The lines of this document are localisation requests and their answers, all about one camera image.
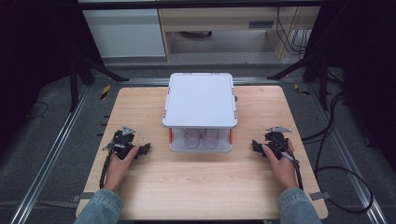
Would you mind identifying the hand-held gripper cable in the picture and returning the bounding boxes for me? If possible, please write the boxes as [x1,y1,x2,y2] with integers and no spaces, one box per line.
[274,136,304,191]
[99,141,125,190]

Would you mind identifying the yellow black tape strip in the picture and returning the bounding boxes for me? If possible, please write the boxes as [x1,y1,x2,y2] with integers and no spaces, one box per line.
[293,82,311,97]
[99,84,112,101]

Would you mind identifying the wooden desk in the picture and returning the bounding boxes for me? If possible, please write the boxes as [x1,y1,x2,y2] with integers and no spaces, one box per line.
[157,7,321,62]

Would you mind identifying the black metal stand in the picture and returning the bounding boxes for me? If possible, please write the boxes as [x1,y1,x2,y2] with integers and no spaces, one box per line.
[266,50,345,112]
[68,55,131,113]

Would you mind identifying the white two-tier shoe rack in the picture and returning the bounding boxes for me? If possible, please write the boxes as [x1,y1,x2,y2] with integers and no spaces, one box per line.
[162,72,238,154]

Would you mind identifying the right hand-held gripper cable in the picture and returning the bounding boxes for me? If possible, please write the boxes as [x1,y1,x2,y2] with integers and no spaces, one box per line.
[274,136,304,191]

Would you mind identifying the white cabinet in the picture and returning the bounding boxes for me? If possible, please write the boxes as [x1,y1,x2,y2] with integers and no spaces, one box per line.
[79,8,167,59]

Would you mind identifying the black hanging desk cables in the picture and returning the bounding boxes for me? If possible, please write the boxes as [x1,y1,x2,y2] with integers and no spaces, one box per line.
[275,7,312,58]

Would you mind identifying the left hand-held gripper cable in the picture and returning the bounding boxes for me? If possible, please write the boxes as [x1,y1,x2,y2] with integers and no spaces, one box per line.
[99,141,125,190]

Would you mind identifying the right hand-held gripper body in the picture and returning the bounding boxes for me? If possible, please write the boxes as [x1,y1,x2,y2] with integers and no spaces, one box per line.
[262,125,295,161]

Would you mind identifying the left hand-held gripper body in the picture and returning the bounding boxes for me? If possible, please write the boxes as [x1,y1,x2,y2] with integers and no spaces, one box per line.
[102,125,142,161]

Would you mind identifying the metal floor rail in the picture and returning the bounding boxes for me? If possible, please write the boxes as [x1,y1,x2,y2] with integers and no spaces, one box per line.
[306,83,389,224]
[122,77,283,87]
[9,84,92,224]

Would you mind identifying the person's right hand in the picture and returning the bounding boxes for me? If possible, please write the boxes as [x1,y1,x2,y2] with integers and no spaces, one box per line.
[262,138,299,190]

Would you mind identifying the person's left hand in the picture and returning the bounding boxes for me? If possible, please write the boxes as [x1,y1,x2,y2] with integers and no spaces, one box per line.
[103,145,140,193]

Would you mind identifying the thick black floor cable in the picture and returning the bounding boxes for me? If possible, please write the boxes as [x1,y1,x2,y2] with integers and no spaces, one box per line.
[301,91,375,215]

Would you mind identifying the grey tape piece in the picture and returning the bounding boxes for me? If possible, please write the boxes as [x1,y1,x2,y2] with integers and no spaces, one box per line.
[71,191,95,204]
[308,190,332,202]

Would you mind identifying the thin black floor cable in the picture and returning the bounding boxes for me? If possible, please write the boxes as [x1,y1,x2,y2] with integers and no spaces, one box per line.
[24,101,50,122]

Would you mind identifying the purple child sandal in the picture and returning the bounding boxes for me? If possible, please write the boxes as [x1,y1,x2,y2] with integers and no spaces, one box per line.
[202,128,220,150]
[184,128,202,150]

